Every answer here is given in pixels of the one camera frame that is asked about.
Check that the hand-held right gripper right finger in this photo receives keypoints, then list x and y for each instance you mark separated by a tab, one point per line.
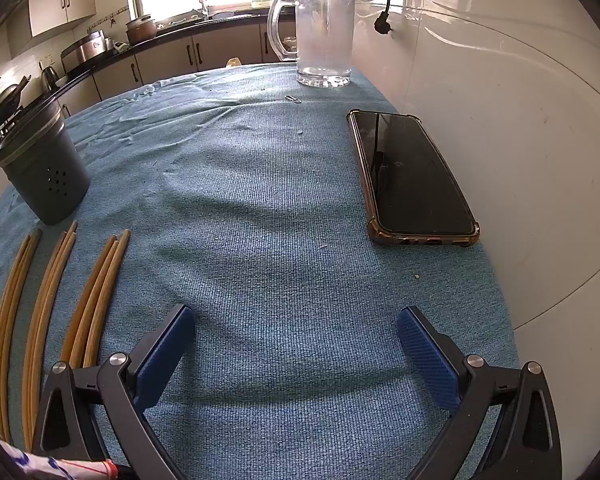
425	355

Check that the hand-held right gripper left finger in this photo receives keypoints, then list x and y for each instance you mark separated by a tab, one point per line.
167	355

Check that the dark grey perforated chopstick holder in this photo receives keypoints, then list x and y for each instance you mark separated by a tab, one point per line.
45	180

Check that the blue tablecloth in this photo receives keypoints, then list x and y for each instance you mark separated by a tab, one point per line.
260	260

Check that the patterned white clothing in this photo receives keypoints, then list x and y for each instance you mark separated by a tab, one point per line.
30	462

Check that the smartphone in brown case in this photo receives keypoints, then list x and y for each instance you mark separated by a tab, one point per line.
410	180

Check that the small metal paper clip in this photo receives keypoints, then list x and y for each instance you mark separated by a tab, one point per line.
293	99

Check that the yellow object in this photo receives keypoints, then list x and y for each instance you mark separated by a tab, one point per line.
233	62

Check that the dark electric kettle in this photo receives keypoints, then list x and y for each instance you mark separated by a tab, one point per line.
50	77

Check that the black kitchen countertop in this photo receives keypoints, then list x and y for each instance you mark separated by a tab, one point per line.
105	57

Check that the stainless steel rice cooker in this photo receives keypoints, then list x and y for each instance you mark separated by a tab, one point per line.
87	47

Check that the brown clay pot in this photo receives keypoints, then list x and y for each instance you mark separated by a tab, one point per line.
141	30

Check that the clear glass pitcher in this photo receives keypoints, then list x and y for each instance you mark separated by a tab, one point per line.
325	35

